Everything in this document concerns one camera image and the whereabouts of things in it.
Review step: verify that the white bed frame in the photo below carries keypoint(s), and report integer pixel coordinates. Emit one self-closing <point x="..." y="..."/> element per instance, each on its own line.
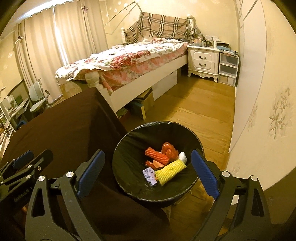
<point x="122" y="96"/>

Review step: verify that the white storage box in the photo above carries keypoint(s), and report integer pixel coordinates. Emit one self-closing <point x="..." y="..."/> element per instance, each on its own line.
<point x="164" y="85"/>

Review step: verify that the yellow foam net sleeve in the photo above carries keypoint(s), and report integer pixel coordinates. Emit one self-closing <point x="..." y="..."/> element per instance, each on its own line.
<point x="169" y="171"/>

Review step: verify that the black lined trash bin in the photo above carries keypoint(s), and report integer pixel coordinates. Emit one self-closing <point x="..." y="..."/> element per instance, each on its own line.
<point x="129" y="161"/>

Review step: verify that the plaid blanket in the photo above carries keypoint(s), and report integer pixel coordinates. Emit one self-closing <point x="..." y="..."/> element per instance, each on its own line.
<point x="155" y="26"/>

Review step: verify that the lavender paper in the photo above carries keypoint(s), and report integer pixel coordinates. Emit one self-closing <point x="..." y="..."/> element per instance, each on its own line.
<point x="149" y="175"/>

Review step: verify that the orange foam net sleeve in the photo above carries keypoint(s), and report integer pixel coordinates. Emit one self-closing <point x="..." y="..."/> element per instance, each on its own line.
<point x="157" y="156"/>

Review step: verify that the plastic drawer unit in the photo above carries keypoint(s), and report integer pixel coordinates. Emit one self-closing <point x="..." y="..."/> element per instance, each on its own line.
<point x="228" y="68"/>

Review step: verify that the floral quilt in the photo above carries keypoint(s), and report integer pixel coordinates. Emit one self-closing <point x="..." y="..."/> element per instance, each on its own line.
<point x="122" y="64"/>

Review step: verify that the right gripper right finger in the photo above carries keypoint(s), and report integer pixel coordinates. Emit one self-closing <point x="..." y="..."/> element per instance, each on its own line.
<point x="208" y="173"/>

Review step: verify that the orange snack wrapper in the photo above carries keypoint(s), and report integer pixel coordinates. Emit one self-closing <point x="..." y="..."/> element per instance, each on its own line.
<point x="154" y="165"/>

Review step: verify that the dark brown tablecloth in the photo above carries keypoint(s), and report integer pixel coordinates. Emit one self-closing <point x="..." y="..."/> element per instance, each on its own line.
<point x="73" y="131"/>

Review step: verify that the red plastic bag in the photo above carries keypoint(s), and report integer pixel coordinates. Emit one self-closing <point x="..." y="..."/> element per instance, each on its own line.
<point x="170" y="151"/>

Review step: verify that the white nightstand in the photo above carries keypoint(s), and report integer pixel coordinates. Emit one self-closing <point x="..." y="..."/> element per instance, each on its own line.
<point x="203" y="62"/>

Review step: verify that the beige curtains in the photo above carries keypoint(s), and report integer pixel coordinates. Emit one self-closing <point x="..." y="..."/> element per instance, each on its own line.
<point x="59" y="34"/>

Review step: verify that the white desk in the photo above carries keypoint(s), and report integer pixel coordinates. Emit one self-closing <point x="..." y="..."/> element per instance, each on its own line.
<point x="9" y="114"/>

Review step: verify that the light green desk chair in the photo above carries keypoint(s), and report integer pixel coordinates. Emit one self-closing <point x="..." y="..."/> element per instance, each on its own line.
<point x="38" y="96"/>

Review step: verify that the white foam net roll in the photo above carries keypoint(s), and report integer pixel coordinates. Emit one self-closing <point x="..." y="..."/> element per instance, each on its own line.
<point x="182" y="157"/>

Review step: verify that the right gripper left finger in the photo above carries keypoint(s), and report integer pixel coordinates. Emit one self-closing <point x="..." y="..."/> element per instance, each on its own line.
<point x="88" y="172"/>

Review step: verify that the cardboard box under bed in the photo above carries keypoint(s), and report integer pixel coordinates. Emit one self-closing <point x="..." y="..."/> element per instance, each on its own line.
<point x="142" y="103"/>

